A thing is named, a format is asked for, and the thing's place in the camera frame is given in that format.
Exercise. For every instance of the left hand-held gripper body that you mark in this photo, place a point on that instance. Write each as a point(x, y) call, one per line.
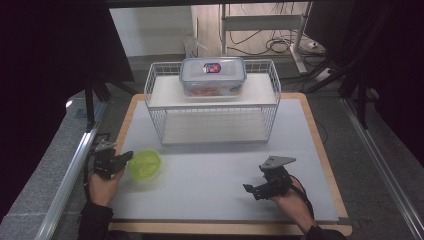
point(106, 161)

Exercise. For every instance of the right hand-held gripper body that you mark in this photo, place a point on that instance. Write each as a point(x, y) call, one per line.
point(276, 180)

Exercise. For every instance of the green plastic bowl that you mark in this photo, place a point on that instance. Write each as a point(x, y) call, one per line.
point(145, 165)

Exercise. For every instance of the clear plastic food container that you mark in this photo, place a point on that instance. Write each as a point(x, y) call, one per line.
point(213, 81)

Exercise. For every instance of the person's right hand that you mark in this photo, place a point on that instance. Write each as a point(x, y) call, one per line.
point(290, 201)

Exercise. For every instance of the person's left hand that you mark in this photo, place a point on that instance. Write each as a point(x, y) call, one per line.
point(104, 188)

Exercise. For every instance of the black metal stand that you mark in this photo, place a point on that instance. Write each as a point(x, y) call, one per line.
point(362, 106)
point(89, 106)

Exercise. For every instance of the white power strip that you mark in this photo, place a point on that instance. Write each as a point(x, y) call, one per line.
point(323, 75)
point(313, 44)

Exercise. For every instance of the dark curtain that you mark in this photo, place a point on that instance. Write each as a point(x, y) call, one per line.
point(40, 66)
point(400, 66)

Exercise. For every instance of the aluminium rail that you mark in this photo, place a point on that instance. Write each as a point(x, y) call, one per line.
point(383, 166)
point(66, 186)

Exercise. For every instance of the white desk frame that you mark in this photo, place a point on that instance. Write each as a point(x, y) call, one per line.
point(260, 22)

